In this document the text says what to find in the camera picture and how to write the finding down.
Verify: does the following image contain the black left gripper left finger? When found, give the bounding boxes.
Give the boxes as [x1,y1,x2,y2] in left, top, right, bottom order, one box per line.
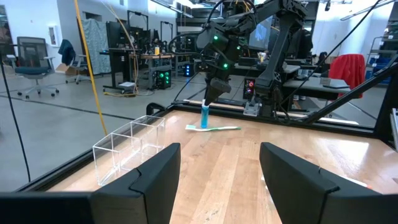
[91,142,182,224]

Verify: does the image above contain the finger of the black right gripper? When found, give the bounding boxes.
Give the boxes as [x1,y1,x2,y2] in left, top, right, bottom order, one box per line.
[204,80,218,106]
[216,81,233,99]

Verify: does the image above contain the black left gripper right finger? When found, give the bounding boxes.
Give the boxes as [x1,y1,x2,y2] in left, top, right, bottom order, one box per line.
[259,142,398,224]

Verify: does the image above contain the blue mouthwash bottle white cap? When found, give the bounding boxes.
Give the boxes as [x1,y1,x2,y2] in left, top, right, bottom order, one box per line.
[200,98,210,129]

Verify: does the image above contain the green and white toothbrush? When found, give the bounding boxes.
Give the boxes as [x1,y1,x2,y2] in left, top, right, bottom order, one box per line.
[185,124,242,133]

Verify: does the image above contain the computer tower red lights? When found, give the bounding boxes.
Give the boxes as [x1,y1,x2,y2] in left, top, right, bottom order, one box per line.
[243,77,257,101]

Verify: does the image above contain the lit monitor screen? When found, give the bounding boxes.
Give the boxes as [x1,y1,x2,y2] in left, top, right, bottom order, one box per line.
[248,15,274,51]

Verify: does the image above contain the computer tower green lights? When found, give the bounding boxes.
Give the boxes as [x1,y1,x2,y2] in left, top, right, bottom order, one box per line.
[155,68,172,90]

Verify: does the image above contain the wooden workbench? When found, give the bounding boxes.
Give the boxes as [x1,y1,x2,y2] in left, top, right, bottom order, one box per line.
[129,52,175,90]

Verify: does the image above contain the grey desk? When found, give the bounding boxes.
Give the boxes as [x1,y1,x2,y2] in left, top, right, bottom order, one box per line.
[282,76,352,102]

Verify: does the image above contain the grey patterned curtain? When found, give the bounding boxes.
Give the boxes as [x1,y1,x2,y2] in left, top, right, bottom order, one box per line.
[81,18,112,75]

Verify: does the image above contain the red covered chair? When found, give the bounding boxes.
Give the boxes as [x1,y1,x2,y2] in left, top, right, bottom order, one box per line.
[328,53,367,99]

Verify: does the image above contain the white office chair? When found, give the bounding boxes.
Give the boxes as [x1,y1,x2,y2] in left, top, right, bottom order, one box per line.
[65,54,91,85]

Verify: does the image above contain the cardboard box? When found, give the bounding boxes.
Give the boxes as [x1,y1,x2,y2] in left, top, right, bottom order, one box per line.
[55,63,79,76]

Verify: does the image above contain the blue storage bins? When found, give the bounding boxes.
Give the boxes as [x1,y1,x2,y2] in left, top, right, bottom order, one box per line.
[365,57,393,85]

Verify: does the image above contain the dark jacket on chair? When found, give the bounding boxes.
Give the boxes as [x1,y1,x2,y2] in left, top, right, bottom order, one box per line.
[57,39,76,66]

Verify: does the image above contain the grey mesh office chair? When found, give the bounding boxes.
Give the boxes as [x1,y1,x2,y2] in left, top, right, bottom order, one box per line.
[14,36,60,100]

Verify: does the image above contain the long black arm cable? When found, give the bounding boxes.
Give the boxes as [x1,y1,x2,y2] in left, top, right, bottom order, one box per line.
[278,0,383,108]

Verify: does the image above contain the black metal table frame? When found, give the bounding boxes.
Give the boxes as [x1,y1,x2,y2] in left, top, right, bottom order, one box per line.
[15,60,398,192]

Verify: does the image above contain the yellow hanging cable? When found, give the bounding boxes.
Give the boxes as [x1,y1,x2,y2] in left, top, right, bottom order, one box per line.
[73,0,108,136]

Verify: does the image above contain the black hanging cable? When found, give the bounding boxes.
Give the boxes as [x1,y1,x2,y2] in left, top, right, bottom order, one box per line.
[0,52,32,183]

